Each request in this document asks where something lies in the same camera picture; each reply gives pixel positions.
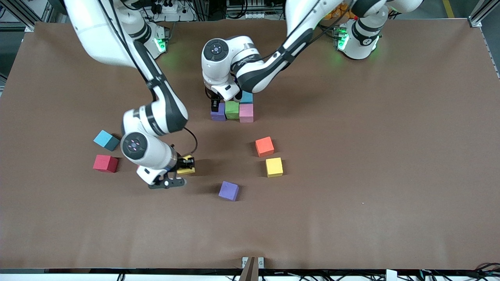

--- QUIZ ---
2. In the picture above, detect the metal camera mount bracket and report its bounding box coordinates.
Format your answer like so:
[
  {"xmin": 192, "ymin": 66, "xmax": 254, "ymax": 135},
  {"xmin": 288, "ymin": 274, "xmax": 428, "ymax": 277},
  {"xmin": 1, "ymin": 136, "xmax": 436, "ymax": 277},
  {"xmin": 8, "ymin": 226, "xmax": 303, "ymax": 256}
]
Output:
[{"xmin": 239, "ymin": 256, "xmax": 265, "ymax": 281}]

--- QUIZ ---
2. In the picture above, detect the brown table cover sheet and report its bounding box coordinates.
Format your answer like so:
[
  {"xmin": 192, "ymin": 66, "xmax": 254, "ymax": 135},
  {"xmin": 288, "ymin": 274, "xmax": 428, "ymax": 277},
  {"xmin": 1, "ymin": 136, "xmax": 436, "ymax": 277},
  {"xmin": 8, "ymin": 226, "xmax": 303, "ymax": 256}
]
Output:
[{"xmin": 0, "ymin": 19, "xmax": 500, "ymax": 270}]

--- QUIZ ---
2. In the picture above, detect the black cable bundle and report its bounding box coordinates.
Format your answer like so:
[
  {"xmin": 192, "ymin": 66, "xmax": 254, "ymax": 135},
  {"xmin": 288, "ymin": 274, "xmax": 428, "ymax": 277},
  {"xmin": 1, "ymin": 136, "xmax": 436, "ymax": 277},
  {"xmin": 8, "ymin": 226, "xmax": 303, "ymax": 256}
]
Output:
[{"xmin": 461, "ymin": 263, "xmax": 500, "ymax": 281}]

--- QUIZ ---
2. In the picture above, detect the metal equipment rack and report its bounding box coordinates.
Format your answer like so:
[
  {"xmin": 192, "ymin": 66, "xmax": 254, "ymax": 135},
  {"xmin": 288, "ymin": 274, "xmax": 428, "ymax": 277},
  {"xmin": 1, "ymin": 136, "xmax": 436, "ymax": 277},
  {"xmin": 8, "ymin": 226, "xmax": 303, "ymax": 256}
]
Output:
[{"xmin": 225, "ymin": 0, "xmax": 288, "ymax": 20}]

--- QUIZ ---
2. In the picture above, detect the purple foam block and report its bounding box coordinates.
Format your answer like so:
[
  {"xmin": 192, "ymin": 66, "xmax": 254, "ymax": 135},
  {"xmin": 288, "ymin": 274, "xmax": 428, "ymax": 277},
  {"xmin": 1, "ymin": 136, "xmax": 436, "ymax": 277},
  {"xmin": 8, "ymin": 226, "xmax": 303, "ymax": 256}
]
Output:
[
  {"xmin": 218, "ymin": 181, "xmax": 239, "ymax": 202},
  {"xmin": 211, "ymin": 102, "xmax": 227, "ymax": 121}
]

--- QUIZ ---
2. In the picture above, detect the black right camera cable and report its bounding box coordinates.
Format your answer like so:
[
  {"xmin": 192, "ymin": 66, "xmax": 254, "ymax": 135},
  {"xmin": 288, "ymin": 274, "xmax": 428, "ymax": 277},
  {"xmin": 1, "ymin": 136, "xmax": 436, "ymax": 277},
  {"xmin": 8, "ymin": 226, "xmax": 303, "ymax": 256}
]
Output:
[{"xmin": 184, "ymin": 126, "xmax": 198, "ymax": 157}]

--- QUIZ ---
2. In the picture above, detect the orange foam block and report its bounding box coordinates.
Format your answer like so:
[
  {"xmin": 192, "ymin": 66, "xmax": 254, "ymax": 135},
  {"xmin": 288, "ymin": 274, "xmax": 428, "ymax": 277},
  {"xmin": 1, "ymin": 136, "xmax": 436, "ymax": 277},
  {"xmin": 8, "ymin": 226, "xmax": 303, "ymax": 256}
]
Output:
[{"xmin": 255, "ymin": 136, "xmax": 275, "ymax": 157}]

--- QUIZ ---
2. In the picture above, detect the yellow foam block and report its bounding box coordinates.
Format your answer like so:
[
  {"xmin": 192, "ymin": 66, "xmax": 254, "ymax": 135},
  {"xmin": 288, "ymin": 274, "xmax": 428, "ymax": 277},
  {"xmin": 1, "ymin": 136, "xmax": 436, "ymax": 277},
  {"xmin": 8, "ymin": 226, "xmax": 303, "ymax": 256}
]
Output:
[
  {"xmin": 266, "ymin": 157, "xmax": 284, "ymax": 178},
  {"xmin": 177, "ymin": 155, "xmax": 196, "ymax": 175}
]

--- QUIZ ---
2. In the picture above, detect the pink foam block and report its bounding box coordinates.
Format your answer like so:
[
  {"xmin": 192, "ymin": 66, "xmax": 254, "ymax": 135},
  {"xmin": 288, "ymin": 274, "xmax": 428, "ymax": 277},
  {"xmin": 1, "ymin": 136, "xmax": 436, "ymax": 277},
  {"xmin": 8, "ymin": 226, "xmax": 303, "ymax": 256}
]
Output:
[{"xmin": 239, "ymin": 103, "xmax": 254, "ymax": 123}]

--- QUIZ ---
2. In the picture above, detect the red foam block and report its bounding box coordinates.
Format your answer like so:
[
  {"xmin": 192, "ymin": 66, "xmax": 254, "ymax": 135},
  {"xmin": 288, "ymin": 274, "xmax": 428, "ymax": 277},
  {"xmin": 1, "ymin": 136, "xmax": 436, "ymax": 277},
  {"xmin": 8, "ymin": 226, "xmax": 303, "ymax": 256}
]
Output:
[{"xmin": 93, "ymin": 155, "xmax": 118, "ymax": 173}]

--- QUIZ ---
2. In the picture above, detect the aluminium frame profile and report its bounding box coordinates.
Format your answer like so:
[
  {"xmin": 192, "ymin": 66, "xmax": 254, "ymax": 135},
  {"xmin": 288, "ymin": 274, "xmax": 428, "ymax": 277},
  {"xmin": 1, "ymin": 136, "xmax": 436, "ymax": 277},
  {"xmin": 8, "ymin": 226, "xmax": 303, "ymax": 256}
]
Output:
[
  {"xmin": 0, "ymin": 0, "xmax": 59, "ymax": 32},
  {"xmin": 468, "ymin": 0, "xmax": 500, "ymax": 28}
]

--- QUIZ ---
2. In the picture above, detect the white power strip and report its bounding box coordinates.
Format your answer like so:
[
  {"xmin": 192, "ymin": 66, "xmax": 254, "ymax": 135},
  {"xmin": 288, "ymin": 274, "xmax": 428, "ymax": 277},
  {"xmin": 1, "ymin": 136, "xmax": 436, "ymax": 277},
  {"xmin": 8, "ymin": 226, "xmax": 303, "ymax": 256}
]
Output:
[{"xmin": 156, "ymin": 2, "xmax": 196, "ymax": 22}]

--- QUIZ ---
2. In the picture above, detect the orange packets pile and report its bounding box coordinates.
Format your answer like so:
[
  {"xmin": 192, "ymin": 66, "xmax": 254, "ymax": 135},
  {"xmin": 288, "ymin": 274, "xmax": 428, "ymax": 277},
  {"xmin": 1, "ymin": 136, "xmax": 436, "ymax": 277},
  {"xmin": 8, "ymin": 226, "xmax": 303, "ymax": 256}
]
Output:
[{"xmin": 325, "ymin": 2, "xmax": 355, "ymax": 21}]

